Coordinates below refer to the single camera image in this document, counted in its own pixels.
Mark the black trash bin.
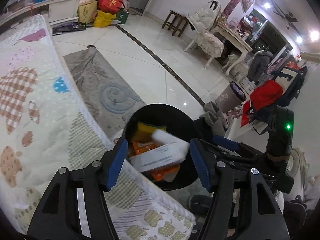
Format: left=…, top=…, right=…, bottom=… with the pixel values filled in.
left=123, top=103, right=198, bottom=191

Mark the white blue yellow box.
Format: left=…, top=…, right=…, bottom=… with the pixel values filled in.
left=129, top=145, right=180, bottom=172

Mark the white sponge block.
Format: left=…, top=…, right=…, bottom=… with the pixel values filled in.
left=151, top=129, right=189, bottom=163

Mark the orange snack wrapper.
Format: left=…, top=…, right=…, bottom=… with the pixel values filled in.
left=129, top=143, right=185, bottom=182

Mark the green yellow scouring sponge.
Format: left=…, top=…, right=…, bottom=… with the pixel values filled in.
left=131, top=122, right=167, bottom=143

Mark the white gloved right hand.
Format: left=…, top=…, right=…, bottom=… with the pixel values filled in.
left=273, top=191, right=284, bottom=213

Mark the grey pink waste basket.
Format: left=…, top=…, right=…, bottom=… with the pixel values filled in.
left=215, top=81, right=247, bottom=113

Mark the red jacket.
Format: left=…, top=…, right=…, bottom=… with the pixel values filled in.
left=240, top=80, right=283, bottom=127

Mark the patterned quilted blanket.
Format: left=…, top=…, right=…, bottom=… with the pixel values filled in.
left=1, top=15, right=195, bottom=239

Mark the white upholstered chair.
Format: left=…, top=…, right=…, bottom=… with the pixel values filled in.
left=184, top=0, right=224, bottom=67

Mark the cream side table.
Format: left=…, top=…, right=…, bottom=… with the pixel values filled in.
left=214, top=22, right=252, bottom=76

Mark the grey floor rug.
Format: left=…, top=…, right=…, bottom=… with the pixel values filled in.
left=64, top=48, right=146, bottom=138

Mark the dark wooden stool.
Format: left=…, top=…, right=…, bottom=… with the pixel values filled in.
left=162, top=10, right=189, bottom=37

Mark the yellow bag on floor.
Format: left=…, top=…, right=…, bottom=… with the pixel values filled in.
left=93, top=10, right=116, bottom=28

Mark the red gift bag on floor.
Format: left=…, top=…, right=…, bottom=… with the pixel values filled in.
left=97, top=0, right=125, bottom=14

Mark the yellow cardboard box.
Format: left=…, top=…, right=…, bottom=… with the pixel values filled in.
left=78, top=1, right=97, bottom=24

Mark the white tv cabinet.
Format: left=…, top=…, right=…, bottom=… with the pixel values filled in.
left=1, top=0, right=80, bottom=26

